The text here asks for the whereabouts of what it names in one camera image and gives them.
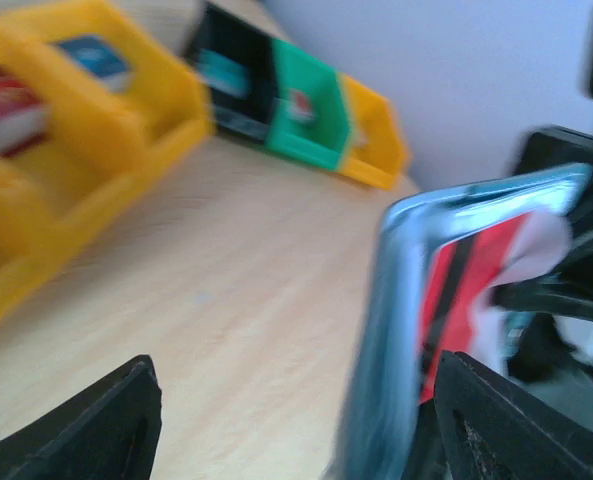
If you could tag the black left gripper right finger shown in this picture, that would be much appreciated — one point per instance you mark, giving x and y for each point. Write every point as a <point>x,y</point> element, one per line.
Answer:
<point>493,429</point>

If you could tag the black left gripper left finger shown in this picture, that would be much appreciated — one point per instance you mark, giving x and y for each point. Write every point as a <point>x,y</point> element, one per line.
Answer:
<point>110,430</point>

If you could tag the blue card holder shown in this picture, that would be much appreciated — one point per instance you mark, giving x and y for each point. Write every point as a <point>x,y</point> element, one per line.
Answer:
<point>381,410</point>

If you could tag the red circle credit card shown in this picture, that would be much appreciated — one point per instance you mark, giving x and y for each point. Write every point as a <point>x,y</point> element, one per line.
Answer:
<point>458,314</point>

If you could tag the red circle card stack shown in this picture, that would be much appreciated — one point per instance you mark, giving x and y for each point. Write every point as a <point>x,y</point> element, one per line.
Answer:
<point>299,107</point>

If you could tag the teal card stack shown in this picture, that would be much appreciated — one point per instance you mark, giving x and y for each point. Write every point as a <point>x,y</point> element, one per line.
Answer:
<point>223,74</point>

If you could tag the blue card stack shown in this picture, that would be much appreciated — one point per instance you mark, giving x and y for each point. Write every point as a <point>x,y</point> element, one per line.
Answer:
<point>99,58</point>

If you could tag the yellow bin right group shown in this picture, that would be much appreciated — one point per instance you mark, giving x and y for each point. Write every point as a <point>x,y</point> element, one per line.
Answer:
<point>377,154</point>

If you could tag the green plastic bin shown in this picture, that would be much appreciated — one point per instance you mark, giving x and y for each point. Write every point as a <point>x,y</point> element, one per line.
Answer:
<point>323,142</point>

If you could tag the black plastic bin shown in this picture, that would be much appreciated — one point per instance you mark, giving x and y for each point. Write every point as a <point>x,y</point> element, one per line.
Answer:
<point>236,61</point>

